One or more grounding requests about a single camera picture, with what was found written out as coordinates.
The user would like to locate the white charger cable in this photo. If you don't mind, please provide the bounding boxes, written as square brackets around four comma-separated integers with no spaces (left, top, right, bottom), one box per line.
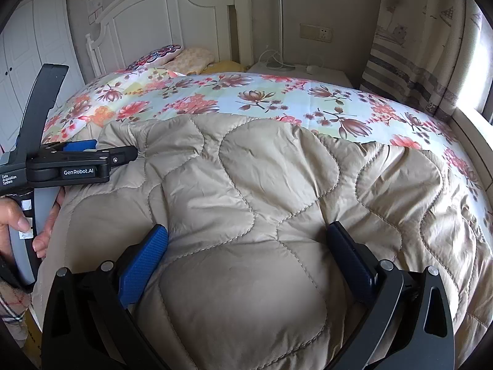
[306,55,329,74]

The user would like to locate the window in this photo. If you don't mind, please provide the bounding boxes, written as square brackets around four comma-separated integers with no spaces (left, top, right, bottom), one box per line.
[458,0,493,128]

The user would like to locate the beige quilted jacket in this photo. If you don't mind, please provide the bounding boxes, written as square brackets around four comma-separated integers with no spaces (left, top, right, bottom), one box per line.
[31,115,493,370]

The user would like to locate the white lamp cable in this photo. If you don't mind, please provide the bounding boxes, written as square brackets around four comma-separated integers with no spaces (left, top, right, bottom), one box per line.
[257,49,288,68]

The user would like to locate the person's plaid clothing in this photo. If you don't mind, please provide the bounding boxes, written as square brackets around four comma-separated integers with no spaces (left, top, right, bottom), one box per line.
[0,279,44,370]

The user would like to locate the floral bed sheet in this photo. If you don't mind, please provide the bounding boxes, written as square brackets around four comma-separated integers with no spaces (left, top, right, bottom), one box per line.
[40,64,493,249]

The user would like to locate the cream checkered pillow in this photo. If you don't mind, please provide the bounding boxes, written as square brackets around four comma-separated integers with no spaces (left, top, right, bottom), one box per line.
[165,48,217,76]

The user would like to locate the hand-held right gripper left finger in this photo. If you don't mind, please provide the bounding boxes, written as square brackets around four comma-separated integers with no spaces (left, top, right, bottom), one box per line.
[42,224,170,370]

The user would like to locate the colourful embroidered pillow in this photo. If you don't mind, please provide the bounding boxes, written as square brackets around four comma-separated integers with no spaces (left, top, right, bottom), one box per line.
[125,44,182,72]

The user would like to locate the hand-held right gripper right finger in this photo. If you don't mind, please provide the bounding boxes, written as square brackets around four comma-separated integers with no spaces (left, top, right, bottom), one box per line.
[327,221,456,370]

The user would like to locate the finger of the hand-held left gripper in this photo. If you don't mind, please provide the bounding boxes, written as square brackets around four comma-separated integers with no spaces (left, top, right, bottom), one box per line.
[30,144,138,169]
[46,139,99,153]

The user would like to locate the white nightstand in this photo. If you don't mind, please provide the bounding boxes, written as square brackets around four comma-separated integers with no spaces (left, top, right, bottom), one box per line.
[246,62,353,90]

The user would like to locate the wall socket plate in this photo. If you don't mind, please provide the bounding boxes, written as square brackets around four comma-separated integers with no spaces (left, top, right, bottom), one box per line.
[299,23,333,42]

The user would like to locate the yellow pillow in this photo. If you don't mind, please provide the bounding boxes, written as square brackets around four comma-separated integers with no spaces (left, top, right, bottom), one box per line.
[202,60,247,74]

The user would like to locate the silver pole lamp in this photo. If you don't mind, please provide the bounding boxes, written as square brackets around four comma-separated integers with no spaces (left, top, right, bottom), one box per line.
[266,0,295,69]

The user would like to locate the white wardrobe doors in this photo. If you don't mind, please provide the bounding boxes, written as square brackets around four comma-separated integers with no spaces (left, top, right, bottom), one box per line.
[0,0,88,152]

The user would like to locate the striped printed curtain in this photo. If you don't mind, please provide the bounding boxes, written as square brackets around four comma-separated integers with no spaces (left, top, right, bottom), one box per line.
[360,0,483,121]

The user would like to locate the white wooden headboard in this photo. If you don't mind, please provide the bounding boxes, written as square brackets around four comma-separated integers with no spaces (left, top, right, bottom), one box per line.
[85,0,253,78]

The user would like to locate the person's left hand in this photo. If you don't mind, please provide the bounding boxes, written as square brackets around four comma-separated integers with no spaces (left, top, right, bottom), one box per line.
[0,191,66,260]

